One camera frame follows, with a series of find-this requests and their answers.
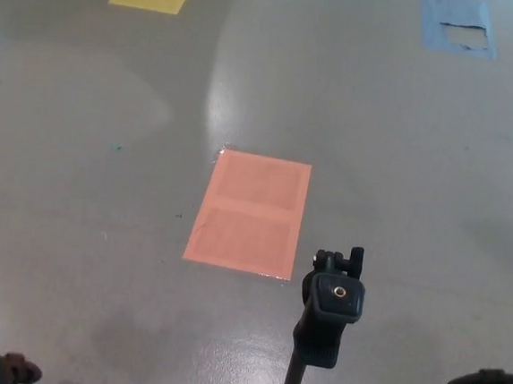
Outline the torn blue floor sheet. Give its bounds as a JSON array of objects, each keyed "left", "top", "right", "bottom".
[{"left": 416, "top": 0, "right": 501, "bottom": 60}]

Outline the black phone stand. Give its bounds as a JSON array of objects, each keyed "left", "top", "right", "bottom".
[{"left": 276, "top": 240, "right": 372, "bottom": 384}]

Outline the orange floor sheet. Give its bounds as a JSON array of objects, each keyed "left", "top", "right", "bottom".
[{"left": 180, "top": 145, "right": 313, "bottom": 283}]

